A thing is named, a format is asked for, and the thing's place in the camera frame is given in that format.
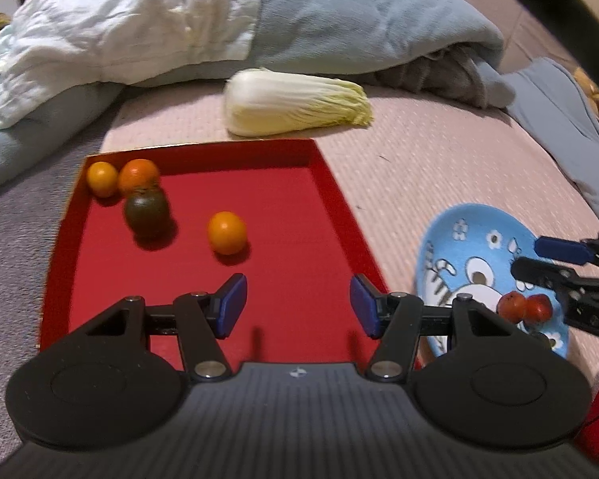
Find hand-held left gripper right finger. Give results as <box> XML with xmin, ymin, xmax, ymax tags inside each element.
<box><xmin>349</xmin><ymin>274</ymin><xmax>528</xmax><ymax>381</ymax></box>

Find blue blanket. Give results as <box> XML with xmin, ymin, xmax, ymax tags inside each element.
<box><xmin>0</xmin><ymin>0</ymin><xmax>506</xmax><ymax>196</ymax></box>

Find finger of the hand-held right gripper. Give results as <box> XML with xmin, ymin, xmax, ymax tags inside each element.
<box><xmin>534</xmin><ymin>231</ymin><xmax>599</xmax><ymax>276</ymax></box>
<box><xmin>510</xmin><ymin>256</ymin><xmax>599</xmax><ymax>346</ymax></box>

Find grey blanket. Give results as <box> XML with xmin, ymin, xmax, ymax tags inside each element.
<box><xmin>0</xmin><ymin>178</ymin><xmax>107</xmax><ymax>462</ymax></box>

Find grey cloth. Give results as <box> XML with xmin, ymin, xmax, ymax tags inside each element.
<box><xmin>363</xmin><ymin>44</ymin><xmax>518</xmax><ymax>109</ymax></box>

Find deep orange citrus fruit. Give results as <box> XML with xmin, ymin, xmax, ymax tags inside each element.
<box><xmin>118</xmin><ymin>158</ymin><xmax>162</xmax><ymax>196</ymax></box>

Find red tray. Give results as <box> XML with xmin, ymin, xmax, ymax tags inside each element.
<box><xmin>38</xmin><ymin>138</ymin><xmax>426</xmax><ymax>373</ymax></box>

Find dark green tomato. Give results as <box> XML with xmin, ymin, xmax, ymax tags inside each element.
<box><xmin>124</xmin><ymin>186</ymin><xmax>171</xmax><ymax>239</ymax></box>

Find light blue cloth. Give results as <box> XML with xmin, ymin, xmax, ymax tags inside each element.
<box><xmin>499</xmin><ymin>56</ymin><xmax>599</xmax><ymax>233</ymax></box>

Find small yellow-orange citrus fruit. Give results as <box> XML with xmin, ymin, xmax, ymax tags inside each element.
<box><xmin>86</xmin><ymin>161</ymin><xmax>120</xmax><ymax>199</ymax></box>

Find pink bed sheet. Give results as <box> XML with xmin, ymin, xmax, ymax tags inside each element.
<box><xmin>99</xmin><ymin>79</ymin><xmax>599</xmax><ymax>362</ymax></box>

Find yellow cloth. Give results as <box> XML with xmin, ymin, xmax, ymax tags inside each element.
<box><xmin>573</xmin><ymin>67</ymin><xmax>599</xmax><ymax>111</ymax></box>

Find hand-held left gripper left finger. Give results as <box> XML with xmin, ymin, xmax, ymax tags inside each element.
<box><xmin>67</xmin><ymin>273</ymin><xmax>248</xmax><ymax>381</ymax></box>

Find white quilt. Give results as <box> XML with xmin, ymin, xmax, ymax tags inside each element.
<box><xmin>0</xmin><ymin>0</ymin><xmax>263</xmax><ymax>133</ymax></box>

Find small red fruit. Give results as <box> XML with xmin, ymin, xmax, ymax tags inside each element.
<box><xmin>525</xmin><ymin>293</ymin><xmax>554</xmax><ymax>324</ymax></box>
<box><xmin>498</xmin><ymin>291</ymin><xmax>528</xmax><ymax>324</ymax></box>

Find napa cabbage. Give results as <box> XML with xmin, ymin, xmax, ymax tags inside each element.
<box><xmin>223</xmin><ymin>67</ymin><xmax>375</xmax><ymax>137</ymax></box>

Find blue cartoon print plate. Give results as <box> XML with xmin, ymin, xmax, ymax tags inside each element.
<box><xmin>415</xmin><ymin>202</ymin><xmax>571</xmax><ymax>360</ymax></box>

